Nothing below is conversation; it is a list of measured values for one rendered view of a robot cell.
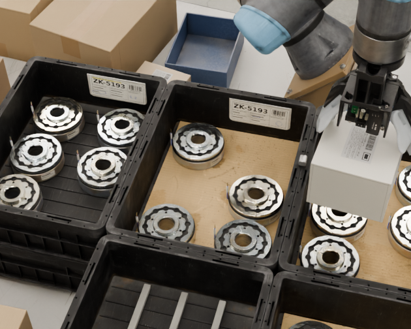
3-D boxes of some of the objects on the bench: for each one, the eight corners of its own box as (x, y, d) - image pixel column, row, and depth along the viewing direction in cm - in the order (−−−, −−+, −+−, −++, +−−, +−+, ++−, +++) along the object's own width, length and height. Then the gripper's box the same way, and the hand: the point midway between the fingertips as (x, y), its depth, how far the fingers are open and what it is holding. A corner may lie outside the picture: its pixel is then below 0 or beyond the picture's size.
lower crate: (48, 132, 187) (40, 93, 178) (174, 155, 181) (171, 117, 173) (-29, 273, 161) (-44, 235, 152) (115, 305, 156) (108, 269, 147)
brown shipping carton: (105, 8, 217) (98, -44, 205) (178, 31, 210) (175, -21, 199) (40, 76, 200) (29, 23, 188) (117, 104, 193) (110, 51, 181)
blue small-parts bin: (186, 34, 210) (186, 12, 204) (244, 42, 207) (244, 19, 202) (166, 85, 197) (164, 63, 192) (226, 94, 194) (226, 72, 189)
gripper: (300, 55, 110) (291, 155, 125) (445, 89, 105) (417, 188, 120) (318, 17, 116) (306, 118, 130) (456, 47, 111) (428, 148, 126)
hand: (364, 139), depth 127 cm, fingers closed on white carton, 13 cm apart
